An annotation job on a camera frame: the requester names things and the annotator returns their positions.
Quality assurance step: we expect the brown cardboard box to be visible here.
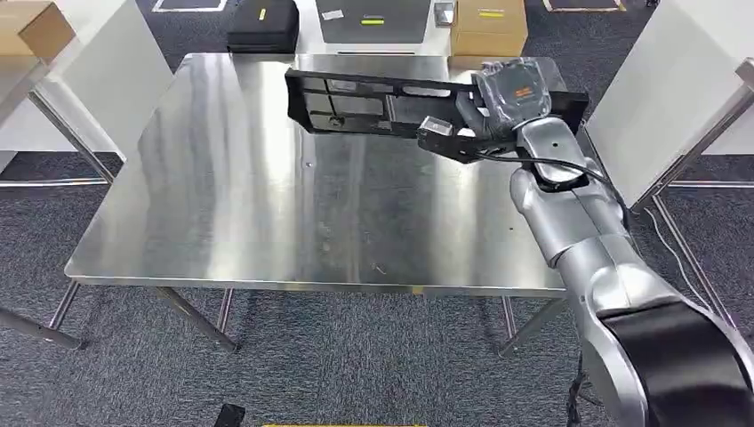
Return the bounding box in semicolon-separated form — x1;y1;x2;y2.
450;0;530;59
0;0;77;60

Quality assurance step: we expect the thin white floor cable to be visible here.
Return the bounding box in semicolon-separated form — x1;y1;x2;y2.
643;205;711;310

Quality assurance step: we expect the black plastic panel with cutouts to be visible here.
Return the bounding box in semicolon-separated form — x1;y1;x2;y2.
284;68;590;149

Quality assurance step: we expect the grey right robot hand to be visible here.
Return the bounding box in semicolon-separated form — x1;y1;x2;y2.
455;57;554;144

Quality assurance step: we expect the black carrying case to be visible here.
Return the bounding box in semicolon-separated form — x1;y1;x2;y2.
226;0;301;55

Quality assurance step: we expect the stainless steel table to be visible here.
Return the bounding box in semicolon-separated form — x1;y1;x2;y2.
48;52;591;359

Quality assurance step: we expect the white partition panel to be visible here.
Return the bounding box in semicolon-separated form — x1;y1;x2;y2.
584;0;754;208
0;0;175;165

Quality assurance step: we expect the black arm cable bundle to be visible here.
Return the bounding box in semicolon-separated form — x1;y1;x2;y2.
564;352;592;427

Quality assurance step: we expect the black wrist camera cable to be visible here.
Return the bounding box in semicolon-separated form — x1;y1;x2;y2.
477;151;632;232

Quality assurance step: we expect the grey flat tray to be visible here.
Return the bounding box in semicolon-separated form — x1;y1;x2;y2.
314;0;432;46

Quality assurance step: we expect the white floor tape square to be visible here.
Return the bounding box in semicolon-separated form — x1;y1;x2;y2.
542;0;627;13
151;0;229;13

